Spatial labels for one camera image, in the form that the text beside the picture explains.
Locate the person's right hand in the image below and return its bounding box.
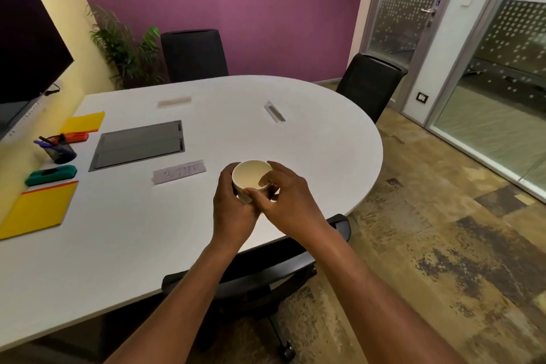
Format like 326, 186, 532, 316
242, 161, 338, 246

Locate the person's left hand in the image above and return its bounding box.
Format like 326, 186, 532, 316
212, 163, 262, 250

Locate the cream paper cup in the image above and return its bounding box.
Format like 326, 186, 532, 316
231, 159, 274, 205

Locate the person's right forearm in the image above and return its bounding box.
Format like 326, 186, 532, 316
305, 223, 468, 364

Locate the person's left forearm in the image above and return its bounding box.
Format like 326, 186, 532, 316
104, 240, 246, 364

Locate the white paper label strip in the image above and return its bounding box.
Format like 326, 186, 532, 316
152, 160, 207, 185

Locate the black office chair with armrests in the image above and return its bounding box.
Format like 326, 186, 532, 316
161, 214, 352, 363

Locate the black mesh office chair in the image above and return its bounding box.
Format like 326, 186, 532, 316
160, 28, 229, 84
335, 52, 408, 125

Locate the small yellow notepad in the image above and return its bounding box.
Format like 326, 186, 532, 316
59, 111, 106, 135

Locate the green potted plant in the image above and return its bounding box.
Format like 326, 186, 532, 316
86, 4, 166, 90

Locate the black mesh pen holder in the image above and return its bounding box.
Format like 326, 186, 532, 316
43, 135, 78, 165

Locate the large yellow notepad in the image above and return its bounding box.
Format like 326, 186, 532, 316
0, 181, 79, 241

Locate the frosted glass partition panel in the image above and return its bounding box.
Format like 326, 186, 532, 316
428, 0, 546, 202

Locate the silver table cable slot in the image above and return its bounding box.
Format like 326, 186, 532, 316
264, 100, 286, 124

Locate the grey table cable hatch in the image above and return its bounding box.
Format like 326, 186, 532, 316
88, 120, 186, 173

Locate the glass door with grey frame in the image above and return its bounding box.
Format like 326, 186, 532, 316
359, 0, 470, 113

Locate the black wall television screen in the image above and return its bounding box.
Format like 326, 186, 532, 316
0, 0, 75, 138

